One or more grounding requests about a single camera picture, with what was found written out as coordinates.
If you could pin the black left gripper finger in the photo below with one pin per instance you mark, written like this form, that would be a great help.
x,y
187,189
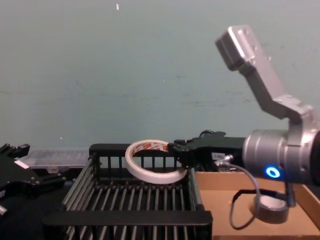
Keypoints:
x,y
50,182
18,150

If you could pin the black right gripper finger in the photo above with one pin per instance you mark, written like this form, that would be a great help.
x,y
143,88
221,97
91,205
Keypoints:
x,y
181,145
186,157

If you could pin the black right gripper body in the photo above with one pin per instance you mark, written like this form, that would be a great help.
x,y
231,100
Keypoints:
x,y
225,145

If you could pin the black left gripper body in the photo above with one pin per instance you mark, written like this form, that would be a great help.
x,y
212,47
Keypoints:
x,y
17,182

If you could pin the roll of white tape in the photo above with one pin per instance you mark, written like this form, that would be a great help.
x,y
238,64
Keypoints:
x,y
130,165

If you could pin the black table cloth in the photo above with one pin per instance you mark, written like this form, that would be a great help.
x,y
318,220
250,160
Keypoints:
x,y
51,203

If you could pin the clear plastic case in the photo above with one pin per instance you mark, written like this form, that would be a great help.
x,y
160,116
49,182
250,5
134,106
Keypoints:
x,y
57,156

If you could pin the shallow brown cardboard tray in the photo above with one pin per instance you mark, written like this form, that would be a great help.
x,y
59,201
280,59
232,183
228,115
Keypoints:
x,y
220,200

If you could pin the roll of silver tape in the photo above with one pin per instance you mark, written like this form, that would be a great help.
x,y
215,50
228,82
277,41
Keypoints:
x,y
271,208

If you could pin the black rack with steel bars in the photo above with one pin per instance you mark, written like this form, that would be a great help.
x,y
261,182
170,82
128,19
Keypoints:
x,y
125,220

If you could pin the pale grey-green wall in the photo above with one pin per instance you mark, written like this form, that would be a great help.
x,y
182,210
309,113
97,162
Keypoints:
x,y
100,75

